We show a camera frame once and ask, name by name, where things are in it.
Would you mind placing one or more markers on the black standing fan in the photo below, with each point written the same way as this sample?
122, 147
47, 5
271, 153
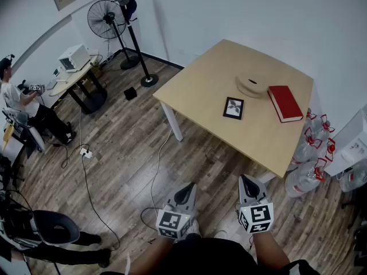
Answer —
106, 19

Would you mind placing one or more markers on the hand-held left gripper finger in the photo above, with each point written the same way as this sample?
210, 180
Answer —
172, 200
192, 200

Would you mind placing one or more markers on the white water dispenser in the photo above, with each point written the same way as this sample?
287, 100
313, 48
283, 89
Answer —
351, 139

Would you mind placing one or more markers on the person's white shoe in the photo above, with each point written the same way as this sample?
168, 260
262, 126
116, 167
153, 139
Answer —
195, 228
220, 234

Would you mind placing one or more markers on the grey seat black chair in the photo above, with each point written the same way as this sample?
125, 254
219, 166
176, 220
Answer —
57, 228

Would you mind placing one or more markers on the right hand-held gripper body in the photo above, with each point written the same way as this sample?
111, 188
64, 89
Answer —
256, 216

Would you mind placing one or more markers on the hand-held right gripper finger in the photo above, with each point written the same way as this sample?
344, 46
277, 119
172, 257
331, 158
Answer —
263, 195
242, 195

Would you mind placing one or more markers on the small white-framed dark device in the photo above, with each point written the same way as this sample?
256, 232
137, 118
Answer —
57, 72

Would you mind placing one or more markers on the white power strip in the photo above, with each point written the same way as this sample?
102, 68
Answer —
86, 153

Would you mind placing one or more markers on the dark cap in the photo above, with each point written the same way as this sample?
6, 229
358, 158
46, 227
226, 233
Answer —
132, 7

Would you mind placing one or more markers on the black coat rack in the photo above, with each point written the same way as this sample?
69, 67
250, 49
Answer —
137, 47

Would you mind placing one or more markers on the grey office chair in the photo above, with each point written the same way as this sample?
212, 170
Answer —
25, 130

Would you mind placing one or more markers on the person's left forearm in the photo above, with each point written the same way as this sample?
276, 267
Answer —
152, 253

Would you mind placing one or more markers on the black chair base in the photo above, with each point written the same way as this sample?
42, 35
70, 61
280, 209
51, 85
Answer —
358, 239

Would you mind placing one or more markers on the beige woven round basket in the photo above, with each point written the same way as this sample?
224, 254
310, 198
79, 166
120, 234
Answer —
249, 89

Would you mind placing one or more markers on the red hardcover book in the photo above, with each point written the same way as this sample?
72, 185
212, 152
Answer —
285, 102

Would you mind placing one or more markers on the group of clear water jugs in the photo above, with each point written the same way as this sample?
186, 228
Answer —
304, 179

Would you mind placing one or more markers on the round beige side table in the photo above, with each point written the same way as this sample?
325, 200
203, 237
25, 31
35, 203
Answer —
77, 77

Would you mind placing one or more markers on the person's right forearm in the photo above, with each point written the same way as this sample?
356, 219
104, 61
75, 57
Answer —
269, 248

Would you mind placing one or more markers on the person's black clothing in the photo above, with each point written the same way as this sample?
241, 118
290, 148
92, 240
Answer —
212, 258

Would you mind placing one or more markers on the small black box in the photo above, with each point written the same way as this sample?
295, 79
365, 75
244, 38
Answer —
130, 93

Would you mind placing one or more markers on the round light wooden table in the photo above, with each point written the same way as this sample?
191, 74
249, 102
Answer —
200, 90

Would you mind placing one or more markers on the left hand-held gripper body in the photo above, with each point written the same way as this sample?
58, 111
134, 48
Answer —
172, 222

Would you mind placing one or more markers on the black picture frame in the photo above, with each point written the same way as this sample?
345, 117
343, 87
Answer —
233, 108

